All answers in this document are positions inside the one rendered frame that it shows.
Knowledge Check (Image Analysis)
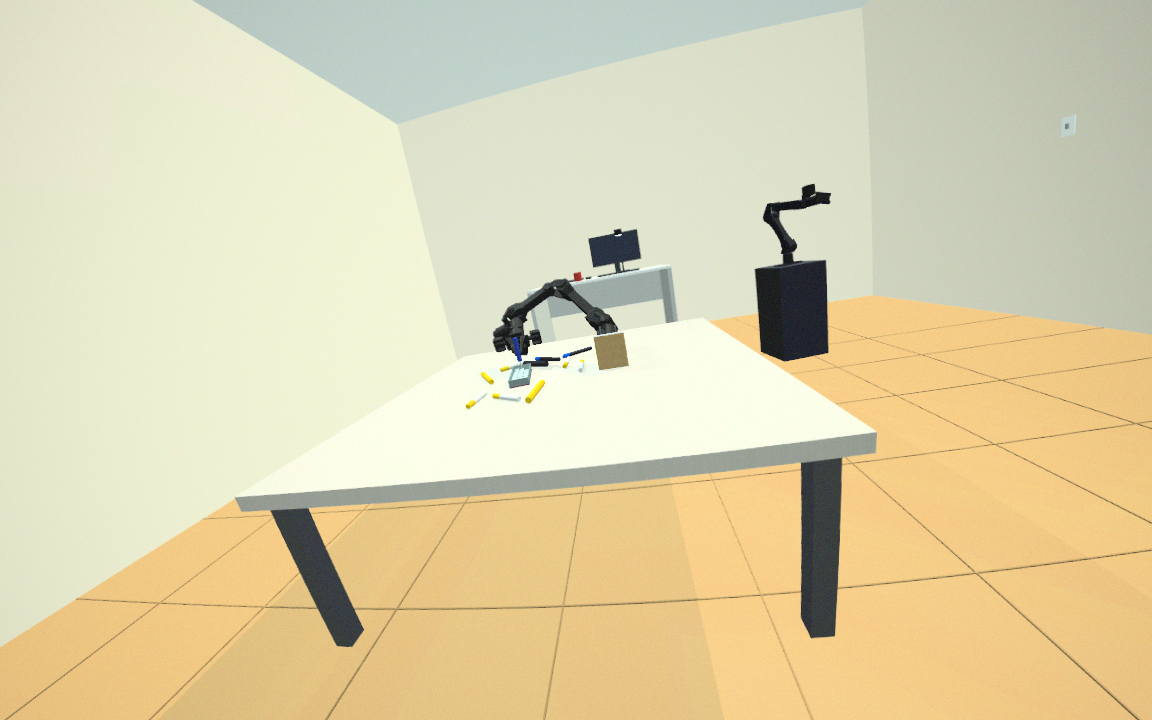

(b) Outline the keyboard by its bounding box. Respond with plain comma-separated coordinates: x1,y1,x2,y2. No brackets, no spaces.
508,363,532,389

